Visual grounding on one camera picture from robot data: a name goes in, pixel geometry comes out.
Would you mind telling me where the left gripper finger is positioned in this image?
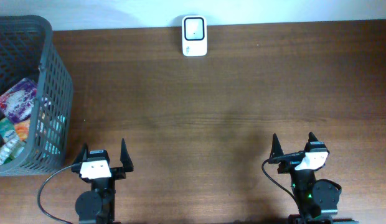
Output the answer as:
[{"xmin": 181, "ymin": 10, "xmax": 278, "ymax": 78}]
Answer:
[
  {"xmin": 120, "ymin": 138, "xmax": 134, "ymax": 172},
  {"xmin": 73, "ymin": 143, "xmax": 88, "ymax": 164}
]

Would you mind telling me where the small orange tissue pack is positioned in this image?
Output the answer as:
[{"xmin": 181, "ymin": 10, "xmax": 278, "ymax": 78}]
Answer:
[{"xmin": 14, "ymin": 119, "xmax": 30, "ymax": 141}]

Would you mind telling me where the white green tube brown cap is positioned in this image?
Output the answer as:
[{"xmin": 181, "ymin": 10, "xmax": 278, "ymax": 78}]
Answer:
[{"xmin": 0, "ymin": 136, "xmax": 26, "ymax": 165}]

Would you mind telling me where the small teal tissue pack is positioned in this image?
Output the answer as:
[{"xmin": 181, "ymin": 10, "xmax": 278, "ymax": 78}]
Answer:
[{"xmin": 0, "ymin": 118, "xmax": 17, "ymax": 142}]

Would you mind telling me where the purple white tissue pack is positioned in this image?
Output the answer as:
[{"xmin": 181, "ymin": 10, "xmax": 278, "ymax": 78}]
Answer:
[{"xmin": 0, "ymin": 78, "xmax": 37, "ymax": 124}]

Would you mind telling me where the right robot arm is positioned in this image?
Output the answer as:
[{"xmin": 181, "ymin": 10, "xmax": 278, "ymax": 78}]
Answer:
[{"xmin": 261, "ymin": 132, "xmax": 357, "ymax": 224}]

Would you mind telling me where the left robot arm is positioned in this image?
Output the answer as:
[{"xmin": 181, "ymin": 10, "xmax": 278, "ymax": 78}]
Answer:
[{"xmin": 72, "ymin": 139, "xmax": 134, "ymax": 224}]

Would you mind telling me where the grey plastic mesh basket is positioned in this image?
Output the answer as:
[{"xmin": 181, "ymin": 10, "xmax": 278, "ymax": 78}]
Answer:
[{"xmin": 0, "ymin": 15, "xmax": 73, "ymax": 176}]

